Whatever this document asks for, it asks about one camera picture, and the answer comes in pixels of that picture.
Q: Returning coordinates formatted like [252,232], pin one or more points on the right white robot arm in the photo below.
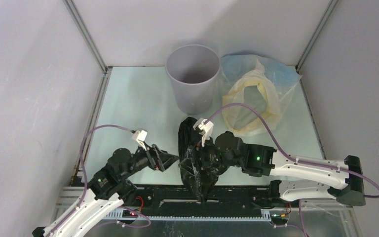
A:
[295,178]

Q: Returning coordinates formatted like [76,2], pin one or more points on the grey slotted cable duct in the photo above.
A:
[121,214]

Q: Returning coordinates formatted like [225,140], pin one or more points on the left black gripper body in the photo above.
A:
[140,160]

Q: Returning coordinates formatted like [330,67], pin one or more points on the left aluminium frame post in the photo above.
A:
[83,30]

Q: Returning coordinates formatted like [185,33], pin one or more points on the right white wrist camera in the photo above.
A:
[204,128]

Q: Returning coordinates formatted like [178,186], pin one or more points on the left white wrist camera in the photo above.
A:
[139,137]

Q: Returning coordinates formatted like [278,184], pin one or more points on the black plastic trash bag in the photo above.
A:
[200,166]

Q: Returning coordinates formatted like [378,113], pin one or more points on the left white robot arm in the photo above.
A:
[109,189]

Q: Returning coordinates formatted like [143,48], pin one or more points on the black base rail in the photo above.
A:
[223,201]

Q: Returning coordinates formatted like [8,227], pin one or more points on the yellow translucent trash bag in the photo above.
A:
[252,88]

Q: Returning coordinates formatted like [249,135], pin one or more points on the aluminium frame post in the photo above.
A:
[83,30]
[316,33]

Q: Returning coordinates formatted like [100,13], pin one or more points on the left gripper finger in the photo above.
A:
[157,153]
[165,160]

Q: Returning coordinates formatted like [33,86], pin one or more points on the right aluminium frame post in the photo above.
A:
[316,33]

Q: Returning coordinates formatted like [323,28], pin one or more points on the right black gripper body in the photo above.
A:
[201,156]

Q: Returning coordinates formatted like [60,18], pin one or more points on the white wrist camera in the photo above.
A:
[204,128]
[139,137]

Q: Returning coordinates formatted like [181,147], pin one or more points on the grey plastic trash bin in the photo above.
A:
[193,71]

